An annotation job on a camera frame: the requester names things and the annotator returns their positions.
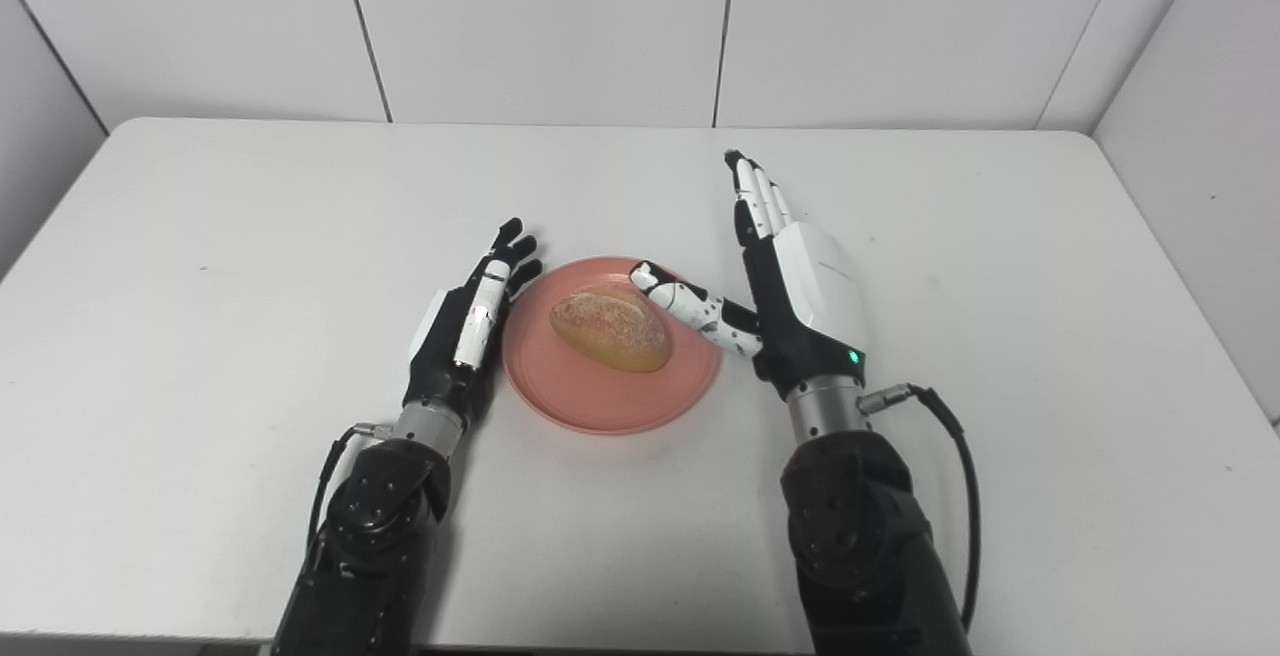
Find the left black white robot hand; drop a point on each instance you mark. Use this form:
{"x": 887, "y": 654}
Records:
{"x": 450, "y": 356}

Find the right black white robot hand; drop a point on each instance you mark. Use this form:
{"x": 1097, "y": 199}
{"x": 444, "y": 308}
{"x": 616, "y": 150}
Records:
{"x": 810, "y": 306}

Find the golden bread roll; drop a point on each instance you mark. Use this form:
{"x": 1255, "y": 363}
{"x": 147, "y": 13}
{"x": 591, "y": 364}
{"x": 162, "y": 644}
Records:
{"x": 610, "y": 328}

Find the pink round plate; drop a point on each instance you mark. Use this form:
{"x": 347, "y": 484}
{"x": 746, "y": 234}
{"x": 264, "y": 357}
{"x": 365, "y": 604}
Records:
{"x": 620, "y": 396}

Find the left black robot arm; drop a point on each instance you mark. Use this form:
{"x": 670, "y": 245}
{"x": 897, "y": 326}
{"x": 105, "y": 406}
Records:
{"x": 375, "y": 536}

